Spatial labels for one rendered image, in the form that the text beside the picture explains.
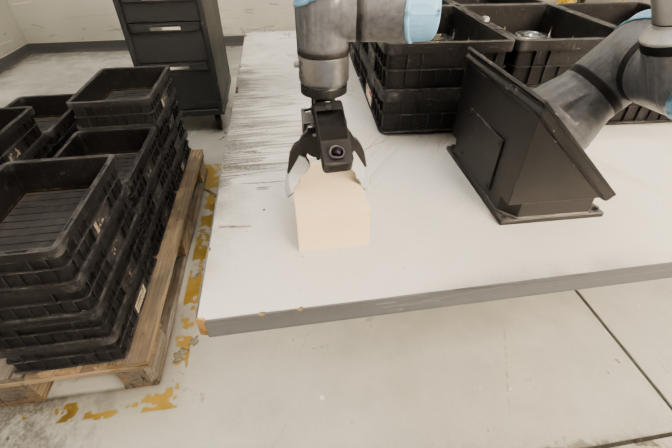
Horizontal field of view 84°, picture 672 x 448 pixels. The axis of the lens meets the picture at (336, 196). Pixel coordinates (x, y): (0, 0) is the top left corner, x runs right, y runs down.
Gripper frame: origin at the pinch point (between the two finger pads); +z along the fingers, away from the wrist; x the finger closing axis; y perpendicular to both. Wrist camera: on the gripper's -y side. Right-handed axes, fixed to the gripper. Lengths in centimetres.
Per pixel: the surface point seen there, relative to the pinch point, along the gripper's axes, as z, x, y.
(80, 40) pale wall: 62, 206, 380
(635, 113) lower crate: 2, -85, 26
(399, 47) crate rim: -17.0, -19.8, 28.6
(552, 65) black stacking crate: -12, -57, 27
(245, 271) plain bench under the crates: 5.4, 14.8, -11.0
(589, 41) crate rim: -17, -63, 26
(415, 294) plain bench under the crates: 5.5, -10.8, -19.4
